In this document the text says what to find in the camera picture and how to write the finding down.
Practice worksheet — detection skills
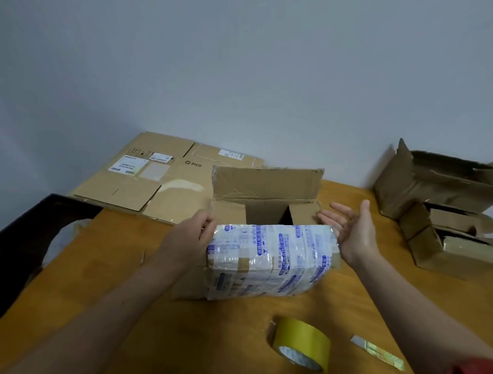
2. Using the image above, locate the person's right hand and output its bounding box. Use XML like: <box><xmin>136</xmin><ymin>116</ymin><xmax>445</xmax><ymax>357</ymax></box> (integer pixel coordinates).
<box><xmin>317</xmin><ymin>200</ymin><xmax>381</xmax><ymax>268</ymax></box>

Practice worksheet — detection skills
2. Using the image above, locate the person's left hand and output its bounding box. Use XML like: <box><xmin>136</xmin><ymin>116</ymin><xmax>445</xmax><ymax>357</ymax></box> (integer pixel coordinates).
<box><xmin>159</xmin><ymin>210</ymin><xmax>219</xmax><ymax>271</ymax></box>

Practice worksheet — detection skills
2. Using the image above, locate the taped cardboard box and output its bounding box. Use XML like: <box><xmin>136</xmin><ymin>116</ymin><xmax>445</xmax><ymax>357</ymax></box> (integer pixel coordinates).
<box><xmin>171</xmin><ymin>166</ymin><xmax>342</xmax><ymax>302</ymax></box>

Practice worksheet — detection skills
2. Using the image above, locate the person's right forearm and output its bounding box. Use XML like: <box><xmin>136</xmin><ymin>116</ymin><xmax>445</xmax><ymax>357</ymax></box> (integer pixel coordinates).
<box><xmin>348</xmin><ymin>247</ymin><xmax>493</xmax><ymax>374</ymax></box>

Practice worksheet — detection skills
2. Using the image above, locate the person's left forearm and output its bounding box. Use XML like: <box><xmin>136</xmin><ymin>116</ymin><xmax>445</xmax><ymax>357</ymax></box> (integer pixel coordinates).
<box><xmin>0</xmin><ymin>247</ymin><xmax>193</xmax><ymax>374</ymax></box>

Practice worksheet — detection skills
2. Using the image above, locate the flattened cardboard box with labels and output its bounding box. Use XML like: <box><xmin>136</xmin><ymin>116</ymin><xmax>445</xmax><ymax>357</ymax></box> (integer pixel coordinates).
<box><xmin>69</xmin><ymin>131</ymin><xmax>265</xmax><ymax>226</ymax></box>

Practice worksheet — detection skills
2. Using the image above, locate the large torn cardboard box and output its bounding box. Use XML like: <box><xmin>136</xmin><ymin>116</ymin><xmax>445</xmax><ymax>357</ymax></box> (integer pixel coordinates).
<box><xmin>373</xmin><ymin>138</ymin><xmax>493</xmax><ymax>220</ymax></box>

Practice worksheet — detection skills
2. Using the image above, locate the small torn cardboard box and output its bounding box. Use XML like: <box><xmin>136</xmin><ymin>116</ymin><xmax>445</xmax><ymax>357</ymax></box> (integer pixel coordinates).
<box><xmin>398</xmin><ymin>202</ymin><xmax>493</xmax><ymax>281</ymax></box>

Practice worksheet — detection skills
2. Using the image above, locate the yellow packing tape roll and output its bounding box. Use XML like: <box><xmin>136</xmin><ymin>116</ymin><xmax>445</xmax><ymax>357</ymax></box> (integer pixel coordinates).
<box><xmin>269</xmin><ymin>317</ymin><xmax>332</xmax><ymax>373</ymax></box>

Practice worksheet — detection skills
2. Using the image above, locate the yellow utility knife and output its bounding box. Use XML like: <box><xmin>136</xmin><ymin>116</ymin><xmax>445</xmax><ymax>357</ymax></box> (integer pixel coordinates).
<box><xmin>349</xmin><ymin>335</ymin><xmax>406</xmax><ymax>371</ymax></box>

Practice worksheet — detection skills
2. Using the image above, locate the white plastic bag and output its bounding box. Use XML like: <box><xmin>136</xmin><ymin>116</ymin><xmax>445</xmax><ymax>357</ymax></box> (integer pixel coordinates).
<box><xmin>42</xmin><ymin>218</ymin><xmax>94</xmax><ymax>268</ymax></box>

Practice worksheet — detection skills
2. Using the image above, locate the red sleeve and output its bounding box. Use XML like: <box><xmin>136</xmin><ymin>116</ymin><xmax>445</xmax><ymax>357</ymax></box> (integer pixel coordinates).
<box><xmin>446</xmin><ymin>356</ymin><xmax>493</xmax><ymax>374</ymax></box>

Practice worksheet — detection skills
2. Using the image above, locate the black bin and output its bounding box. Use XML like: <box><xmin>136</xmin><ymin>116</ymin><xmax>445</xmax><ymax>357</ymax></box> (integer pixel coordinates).
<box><xmin>0</xmin><ymin>193</ymin><xmax>105</xmax><ymax>318</ymax></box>

